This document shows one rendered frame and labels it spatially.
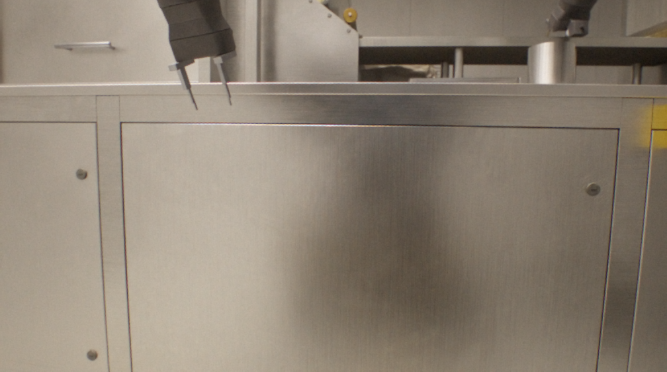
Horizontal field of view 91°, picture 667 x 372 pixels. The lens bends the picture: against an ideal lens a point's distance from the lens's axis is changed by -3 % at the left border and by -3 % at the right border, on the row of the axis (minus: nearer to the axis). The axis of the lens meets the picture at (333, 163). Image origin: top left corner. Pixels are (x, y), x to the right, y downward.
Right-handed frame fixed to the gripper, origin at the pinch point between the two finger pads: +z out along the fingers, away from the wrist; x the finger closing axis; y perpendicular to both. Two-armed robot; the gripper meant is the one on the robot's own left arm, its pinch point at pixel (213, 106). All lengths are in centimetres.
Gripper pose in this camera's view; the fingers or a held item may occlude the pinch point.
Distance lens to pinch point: 49.6
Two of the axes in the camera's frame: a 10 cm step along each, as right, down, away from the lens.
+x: -9.8, 0.9, 1.9
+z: 1.6, 8.8, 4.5
